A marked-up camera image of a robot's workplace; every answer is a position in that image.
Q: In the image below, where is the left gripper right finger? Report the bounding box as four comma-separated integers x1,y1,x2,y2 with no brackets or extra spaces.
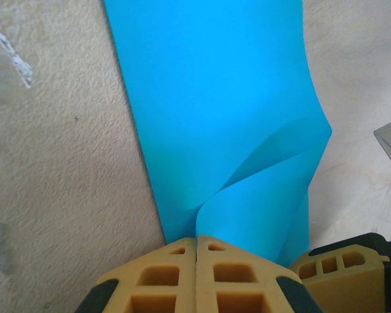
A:
195,234,324,313

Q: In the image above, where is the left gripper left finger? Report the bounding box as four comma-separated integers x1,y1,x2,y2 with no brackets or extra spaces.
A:
79,237,198,313

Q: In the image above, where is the blue paper sheet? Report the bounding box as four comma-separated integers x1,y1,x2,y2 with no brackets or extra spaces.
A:
103,0,333,265

